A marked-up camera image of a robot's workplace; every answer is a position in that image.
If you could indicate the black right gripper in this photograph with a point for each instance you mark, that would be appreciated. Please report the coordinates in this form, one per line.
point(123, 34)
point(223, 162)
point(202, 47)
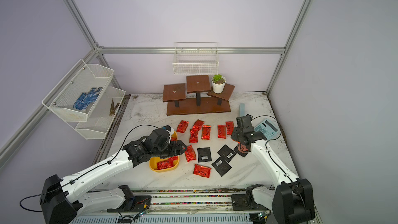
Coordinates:
point(234, 136)

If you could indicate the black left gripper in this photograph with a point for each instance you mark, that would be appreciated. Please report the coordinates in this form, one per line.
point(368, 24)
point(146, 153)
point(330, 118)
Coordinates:
point(174, 151)

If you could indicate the eleventh red tea bag packet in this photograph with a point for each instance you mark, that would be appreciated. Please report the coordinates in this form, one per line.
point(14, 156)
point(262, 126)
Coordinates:
point(172, 159)

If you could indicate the yellow plastic storage box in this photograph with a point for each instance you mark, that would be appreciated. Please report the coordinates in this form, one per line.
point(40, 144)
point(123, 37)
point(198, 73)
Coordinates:
point(159, 144)

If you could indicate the black tea bag packet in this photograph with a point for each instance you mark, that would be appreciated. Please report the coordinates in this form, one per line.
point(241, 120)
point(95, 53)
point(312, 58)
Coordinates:
point(227, 153)
point(204, 154)
point(221, 166)

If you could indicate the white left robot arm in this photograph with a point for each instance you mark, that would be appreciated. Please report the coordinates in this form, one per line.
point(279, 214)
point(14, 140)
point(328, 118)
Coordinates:
point(64, 199)

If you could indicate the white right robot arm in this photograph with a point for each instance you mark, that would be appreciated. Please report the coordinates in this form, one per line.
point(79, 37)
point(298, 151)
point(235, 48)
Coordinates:
point(289, 198)

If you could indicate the teal calculator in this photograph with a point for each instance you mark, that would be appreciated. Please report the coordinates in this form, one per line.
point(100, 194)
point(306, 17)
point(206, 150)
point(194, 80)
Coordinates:
point(269, 128)

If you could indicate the pale green eraser block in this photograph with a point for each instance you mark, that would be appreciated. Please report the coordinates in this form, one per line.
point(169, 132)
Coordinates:
point(241, 109)

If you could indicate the brown wooden tiered stand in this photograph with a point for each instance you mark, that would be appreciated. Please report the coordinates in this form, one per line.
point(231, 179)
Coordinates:
point(196, 96)

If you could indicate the white potted green plant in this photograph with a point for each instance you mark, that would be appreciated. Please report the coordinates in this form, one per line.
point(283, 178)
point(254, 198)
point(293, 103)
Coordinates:
point(218, 83)

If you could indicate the brown twig bundle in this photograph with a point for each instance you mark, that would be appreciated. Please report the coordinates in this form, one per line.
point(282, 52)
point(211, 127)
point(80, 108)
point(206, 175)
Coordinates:
point(114, 107)

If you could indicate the lower white mesh shelf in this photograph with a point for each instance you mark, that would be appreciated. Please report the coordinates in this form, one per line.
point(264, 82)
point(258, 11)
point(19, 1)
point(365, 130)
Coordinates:
point(99, 122)

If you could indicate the white mesh shelf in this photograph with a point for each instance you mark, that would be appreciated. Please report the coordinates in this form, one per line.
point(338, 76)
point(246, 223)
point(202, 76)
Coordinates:
point(99, 122)
point(81, 78)

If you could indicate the blue dotted work glove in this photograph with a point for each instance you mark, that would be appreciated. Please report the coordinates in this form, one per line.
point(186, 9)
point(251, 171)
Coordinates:
point(86, 99)

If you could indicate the upper white mesh shelf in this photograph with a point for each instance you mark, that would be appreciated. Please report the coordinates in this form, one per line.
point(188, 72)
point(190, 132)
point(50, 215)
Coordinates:
point(81, 78)

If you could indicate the white wire wall basket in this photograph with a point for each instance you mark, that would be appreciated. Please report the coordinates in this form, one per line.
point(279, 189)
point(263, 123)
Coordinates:
point(196, 58)

